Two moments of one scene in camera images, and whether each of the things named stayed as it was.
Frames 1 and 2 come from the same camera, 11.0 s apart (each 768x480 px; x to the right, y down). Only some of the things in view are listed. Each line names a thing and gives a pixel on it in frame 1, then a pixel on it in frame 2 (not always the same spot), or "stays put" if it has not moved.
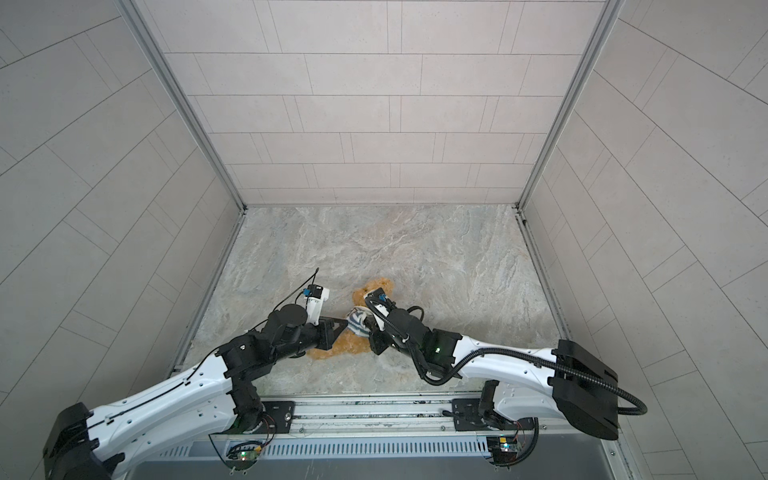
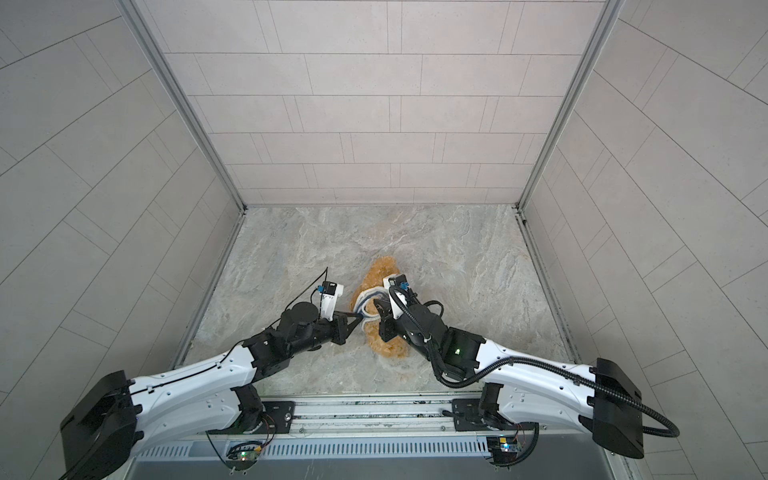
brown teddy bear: [349, 342] → [373, 276]
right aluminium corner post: [596, 46] stays put
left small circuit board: [245, 452] stays put
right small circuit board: [504, 449] stays put
